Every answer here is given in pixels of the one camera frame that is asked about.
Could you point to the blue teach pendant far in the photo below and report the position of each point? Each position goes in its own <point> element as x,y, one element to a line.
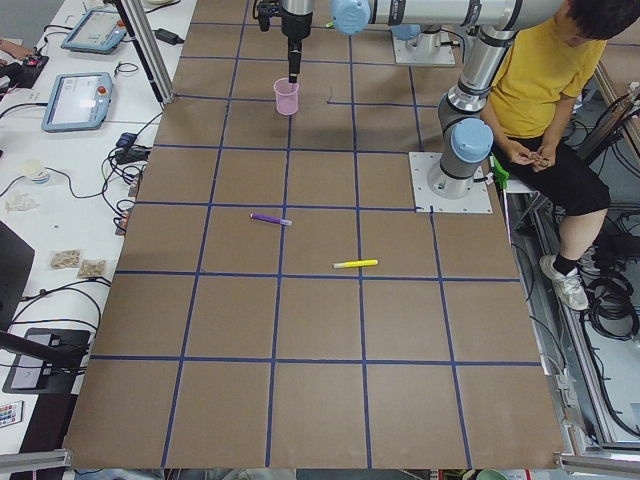
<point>99,31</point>

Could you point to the black monitor edge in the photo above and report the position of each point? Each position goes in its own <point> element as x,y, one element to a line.
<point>17,258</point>

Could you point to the purple pen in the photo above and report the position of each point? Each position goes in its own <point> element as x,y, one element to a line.
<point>271,219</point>

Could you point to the blue teach pendant near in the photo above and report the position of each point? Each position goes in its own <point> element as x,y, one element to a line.
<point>78,102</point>

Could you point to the snack bag left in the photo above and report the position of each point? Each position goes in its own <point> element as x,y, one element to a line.
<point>65,259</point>

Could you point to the black power adapter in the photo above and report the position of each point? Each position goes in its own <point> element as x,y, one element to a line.
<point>168,37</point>

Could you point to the pink mesh cup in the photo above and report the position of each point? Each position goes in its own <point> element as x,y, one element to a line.
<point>286,96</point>

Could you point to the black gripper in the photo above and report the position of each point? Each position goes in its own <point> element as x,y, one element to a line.
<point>294,28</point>

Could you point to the green pen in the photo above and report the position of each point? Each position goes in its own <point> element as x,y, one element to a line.
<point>355,264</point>

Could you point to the snack bag right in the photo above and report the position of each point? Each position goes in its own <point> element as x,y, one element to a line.
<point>91,268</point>

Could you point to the aluminium frame post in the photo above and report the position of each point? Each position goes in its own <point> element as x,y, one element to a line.
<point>139,30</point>

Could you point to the white stool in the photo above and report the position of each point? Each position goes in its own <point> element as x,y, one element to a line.
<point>510,184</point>

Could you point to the remote control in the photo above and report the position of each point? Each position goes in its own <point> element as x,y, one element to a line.
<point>11,413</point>

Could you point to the snack bag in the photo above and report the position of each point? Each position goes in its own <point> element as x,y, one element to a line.
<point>91,268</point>
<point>65,259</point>

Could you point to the person in yellow shirt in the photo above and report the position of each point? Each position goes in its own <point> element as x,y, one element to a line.
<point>528,110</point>

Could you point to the blue teach pendant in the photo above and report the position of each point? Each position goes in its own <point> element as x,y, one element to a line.
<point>78,102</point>
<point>99,31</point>

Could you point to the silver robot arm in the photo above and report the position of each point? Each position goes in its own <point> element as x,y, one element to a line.
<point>467,138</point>
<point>351,17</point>

